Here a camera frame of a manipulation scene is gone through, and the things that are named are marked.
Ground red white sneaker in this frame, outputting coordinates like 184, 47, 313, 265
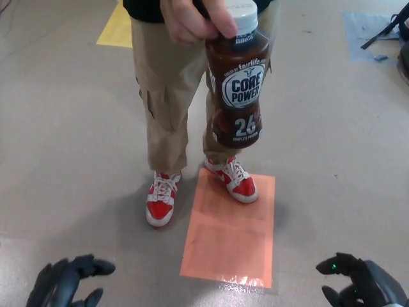
203, 155, 259, 205
145, 170, 182, 228

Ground brown protein shake bottle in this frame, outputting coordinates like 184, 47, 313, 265
204, 0, 271, 150

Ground blue floor sheet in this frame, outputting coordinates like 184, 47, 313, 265
342, 11, 409, 65

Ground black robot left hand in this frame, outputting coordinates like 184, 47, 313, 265
26, 254, 116, 307

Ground dark round object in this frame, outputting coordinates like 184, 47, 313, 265
396, 41, 409, 86

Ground black bag strap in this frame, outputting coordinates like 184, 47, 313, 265
360, 4, 409, 51

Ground yellow floor marking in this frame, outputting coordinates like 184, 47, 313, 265
95, 0, 134, 49

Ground orange floor sheet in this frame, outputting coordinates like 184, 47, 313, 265
180, 168, 276, 288

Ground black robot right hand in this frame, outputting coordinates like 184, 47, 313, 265
315, 252, 409, 307

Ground khaki cargo trousers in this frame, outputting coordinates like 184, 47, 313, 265
130, 6, 284, 171

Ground person's bare hand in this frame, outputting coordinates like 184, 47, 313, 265
159, 0, 247, 45

